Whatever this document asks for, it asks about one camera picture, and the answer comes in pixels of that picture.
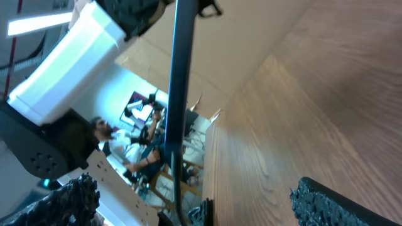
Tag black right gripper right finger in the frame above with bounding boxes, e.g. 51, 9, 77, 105
290, 177, 399, 226

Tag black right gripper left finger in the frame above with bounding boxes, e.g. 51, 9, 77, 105
1, 173, 101, 226

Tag black charger cable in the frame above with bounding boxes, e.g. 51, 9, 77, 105
170, 150, 189, 226

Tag blue Galaxy smartphone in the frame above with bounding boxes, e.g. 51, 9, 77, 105
165, 0, 198, 163

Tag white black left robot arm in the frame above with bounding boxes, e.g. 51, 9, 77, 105
1, 1, 170, 225

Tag seated person in background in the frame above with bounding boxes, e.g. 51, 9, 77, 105
90, 111, 161, 174

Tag background monitor screen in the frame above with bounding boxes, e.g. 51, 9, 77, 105
120, 92, 156, 129

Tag brown cardboard backdrop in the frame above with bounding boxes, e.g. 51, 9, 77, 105
117, 0, 312, 117

